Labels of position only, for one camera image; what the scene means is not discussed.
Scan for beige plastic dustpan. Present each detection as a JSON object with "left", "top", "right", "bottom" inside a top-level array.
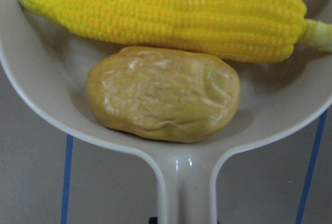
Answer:
[{"left": 1, "top": 0, "right": 331, "bottom": 223}]

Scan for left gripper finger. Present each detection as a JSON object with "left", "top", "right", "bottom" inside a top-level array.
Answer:
[{"left": 148, "top": 217, "right": 158, "bottom": 224}]

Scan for yellow toy corn cob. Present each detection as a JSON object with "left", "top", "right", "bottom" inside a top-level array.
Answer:
[{"left": 19, "top": 0, "right": 331, "bottom": 63}]

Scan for toy brown potato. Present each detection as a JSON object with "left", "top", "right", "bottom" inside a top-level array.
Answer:
[{"left": 86, "top": 47, "right": 241, "bottom": 143}]

